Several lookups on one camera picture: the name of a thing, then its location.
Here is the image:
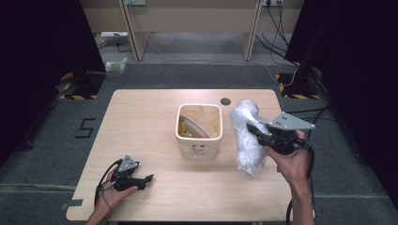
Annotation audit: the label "white paper plate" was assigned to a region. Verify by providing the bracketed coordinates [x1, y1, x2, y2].
[178, 114, 211, 140]

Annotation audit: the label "black yellow striped base plate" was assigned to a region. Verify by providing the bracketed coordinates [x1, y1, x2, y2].
[58, 70, 107, 101]
[274, 72, 323, 100]

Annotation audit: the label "black wall cables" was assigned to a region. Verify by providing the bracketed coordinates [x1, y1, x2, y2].
[254, 3, 300, 68]

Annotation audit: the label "small clear plastic bag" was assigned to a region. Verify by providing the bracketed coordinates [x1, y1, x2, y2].
[104, 56, 129, 77]

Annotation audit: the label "white floor cable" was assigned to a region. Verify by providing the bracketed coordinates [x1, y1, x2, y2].
[149, 39, 300, 88]

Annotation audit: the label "person's left hand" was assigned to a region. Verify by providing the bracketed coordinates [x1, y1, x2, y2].
[95, 168, 139, 218]

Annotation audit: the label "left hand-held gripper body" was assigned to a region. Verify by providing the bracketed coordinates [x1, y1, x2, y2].
[110, 154, 148, 192]

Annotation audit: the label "cream square waste bin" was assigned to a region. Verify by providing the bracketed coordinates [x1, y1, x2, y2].
[175, 103, 224, 162]

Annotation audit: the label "right hand-held gripper black cable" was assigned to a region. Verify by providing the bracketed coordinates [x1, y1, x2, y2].
[284, 140, 316, 225]

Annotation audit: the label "black floor cables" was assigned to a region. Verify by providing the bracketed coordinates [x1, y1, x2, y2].
[284, 105, 338, 142]

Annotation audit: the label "hand-held gripper black cable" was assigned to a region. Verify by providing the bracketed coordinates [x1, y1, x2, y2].
[284, 140, 316, 225]
[93, 157, 124, 208]

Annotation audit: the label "yellow wrapper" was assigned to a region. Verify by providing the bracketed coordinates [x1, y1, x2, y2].
[176, 120, 189, 138]

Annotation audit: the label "grey tape strip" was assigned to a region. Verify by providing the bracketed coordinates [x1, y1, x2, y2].
[60, 198, 84, 211]

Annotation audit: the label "left hand-held gripper black cable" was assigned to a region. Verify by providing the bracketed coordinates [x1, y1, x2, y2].
[93, 157, 124, 208]

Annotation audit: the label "white power strip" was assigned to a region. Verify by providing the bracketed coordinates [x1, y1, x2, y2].
[99, 31, 129, 38]

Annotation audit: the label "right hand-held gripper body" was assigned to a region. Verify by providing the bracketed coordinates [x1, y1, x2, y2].
[264, 111, 316, 157]

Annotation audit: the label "person's right hand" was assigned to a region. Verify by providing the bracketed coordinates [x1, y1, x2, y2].
[264, 128, 312, 188]

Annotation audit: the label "black curtain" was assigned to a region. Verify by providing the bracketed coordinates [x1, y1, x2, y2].
[0, 0, 106, 168]
[283, 0, 398, 212]

